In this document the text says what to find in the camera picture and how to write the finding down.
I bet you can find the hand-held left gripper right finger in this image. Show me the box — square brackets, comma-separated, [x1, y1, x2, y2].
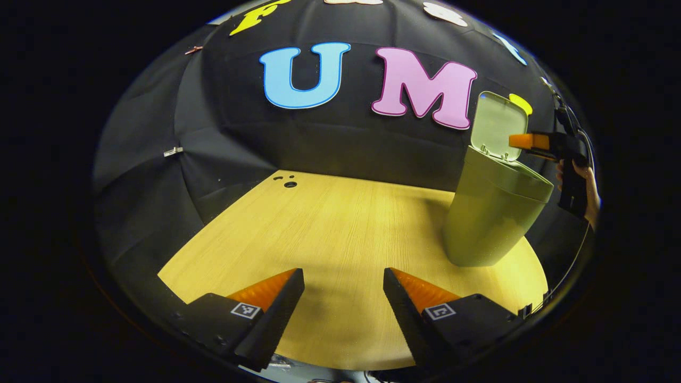
[382, 268, 533, 373]

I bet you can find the wooden desktop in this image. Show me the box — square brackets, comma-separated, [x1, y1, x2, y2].
[158, 170, 549, 371]

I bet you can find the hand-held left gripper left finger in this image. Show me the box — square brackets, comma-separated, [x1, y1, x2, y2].
[181, 268, 305, 372]

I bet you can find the black backdrop cloth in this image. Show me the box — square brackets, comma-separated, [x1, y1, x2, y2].
[93, 0, 596, 277]

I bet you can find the green desktop garbage bin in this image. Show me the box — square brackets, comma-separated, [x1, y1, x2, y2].
[443, 91, 554, 268]

